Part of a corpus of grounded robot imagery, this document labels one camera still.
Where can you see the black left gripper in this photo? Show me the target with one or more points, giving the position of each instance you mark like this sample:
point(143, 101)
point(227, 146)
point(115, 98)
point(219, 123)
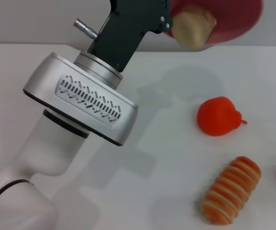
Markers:
point(123, 31)

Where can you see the beige egg yolk pastry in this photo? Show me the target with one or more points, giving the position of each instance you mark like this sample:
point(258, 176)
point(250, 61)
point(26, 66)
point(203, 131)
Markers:
point(193, 28)

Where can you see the pink plastic bowl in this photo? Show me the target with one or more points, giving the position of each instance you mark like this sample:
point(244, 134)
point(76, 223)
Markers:
point(233, 21)

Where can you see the red toy apple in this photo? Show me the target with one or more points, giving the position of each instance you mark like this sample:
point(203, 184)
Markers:
point(217, 117)

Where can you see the orange striped bread roll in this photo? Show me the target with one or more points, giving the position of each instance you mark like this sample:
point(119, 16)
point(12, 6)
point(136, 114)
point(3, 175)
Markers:
point(231, 189)

